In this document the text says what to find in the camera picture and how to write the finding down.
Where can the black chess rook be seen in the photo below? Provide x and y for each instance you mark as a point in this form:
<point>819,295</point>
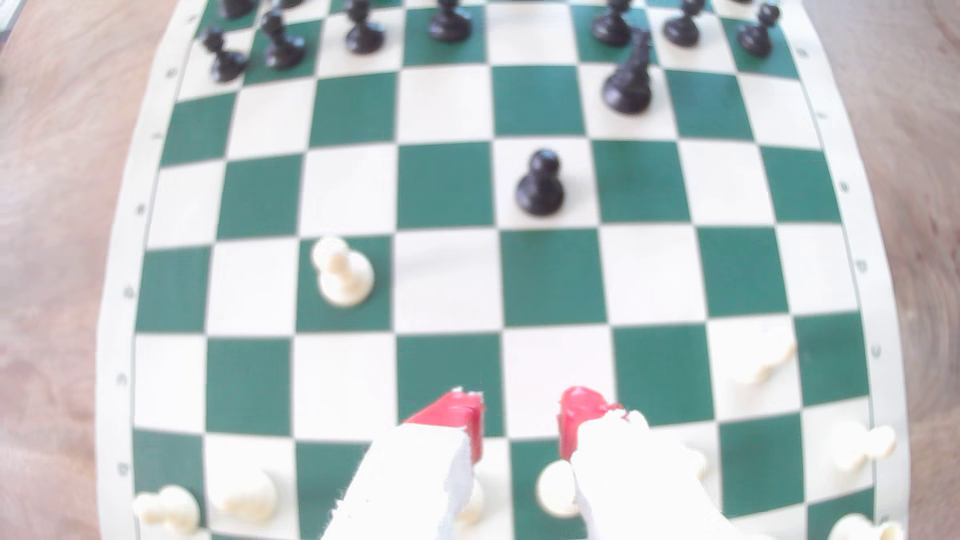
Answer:
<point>236,7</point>

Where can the white chess rook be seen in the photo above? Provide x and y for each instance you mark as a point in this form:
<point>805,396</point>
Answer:
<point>855,527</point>

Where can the white chess pawn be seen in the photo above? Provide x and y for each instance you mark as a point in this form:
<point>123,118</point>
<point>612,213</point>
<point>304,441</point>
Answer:
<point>699,463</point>
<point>556,489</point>
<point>859,444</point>
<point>244,495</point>
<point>171,511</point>
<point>763,358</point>
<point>345,277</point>
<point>474,504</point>

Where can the black chess pawn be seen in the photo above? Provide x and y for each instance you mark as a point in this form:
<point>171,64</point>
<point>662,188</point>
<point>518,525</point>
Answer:
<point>450,25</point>
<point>227,64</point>
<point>285,51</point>
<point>540,191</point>
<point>611,28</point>
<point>681,30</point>
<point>364,34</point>
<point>756,37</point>

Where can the black chess knight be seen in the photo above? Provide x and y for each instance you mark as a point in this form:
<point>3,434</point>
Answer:
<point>628,86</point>

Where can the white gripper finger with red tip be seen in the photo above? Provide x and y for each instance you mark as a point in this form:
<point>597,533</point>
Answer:
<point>412,480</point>
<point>637,480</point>

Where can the green and white chess mat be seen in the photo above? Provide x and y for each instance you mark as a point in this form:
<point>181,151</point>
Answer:
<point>450,277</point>

